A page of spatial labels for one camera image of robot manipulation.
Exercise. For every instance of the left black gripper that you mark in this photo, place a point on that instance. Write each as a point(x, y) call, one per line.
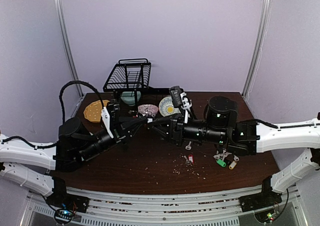
point(128, 127)

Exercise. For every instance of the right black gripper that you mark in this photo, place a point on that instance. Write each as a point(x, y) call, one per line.
point(173, 128)

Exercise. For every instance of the key with red tag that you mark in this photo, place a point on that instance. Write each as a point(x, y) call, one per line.
point(188, 160)

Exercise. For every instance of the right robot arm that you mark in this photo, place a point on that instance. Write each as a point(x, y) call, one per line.
point(247, 138)

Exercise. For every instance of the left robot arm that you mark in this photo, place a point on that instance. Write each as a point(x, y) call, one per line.
point(75, 146)

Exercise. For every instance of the pile of tagged keys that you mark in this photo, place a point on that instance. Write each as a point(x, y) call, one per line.
point(226, 159)

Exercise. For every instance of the yellow daisy plate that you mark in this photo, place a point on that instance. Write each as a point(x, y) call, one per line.
point(166, 107)

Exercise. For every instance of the pink patterned bowl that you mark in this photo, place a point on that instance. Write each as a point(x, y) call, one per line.
point(152, 109)

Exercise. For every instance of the pale green bowl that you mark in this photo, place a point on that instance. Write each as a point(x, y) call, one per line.
point(131, 98)

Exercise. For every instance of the lone silver key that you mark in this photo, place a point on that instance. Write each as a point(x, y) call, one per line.
point(189, 146)

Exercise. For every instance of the yellow dotted plate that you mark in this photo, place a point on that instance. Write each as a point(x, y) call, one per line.
point(93, 111)

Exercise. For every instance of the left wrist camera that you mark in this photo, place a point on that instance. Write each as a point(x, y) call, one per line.
point(110, 118)

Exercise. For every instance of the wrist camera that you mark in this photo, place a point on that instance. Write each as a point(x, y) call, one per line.
point(181, 102)
point(110, 118)

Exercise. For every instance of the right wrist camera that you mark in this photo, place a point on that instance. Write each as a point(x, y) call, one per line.
point(181, 102)

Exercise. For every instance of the black wire dish rack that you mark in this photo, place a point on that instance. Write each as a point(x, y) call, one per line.
point(132, 75)

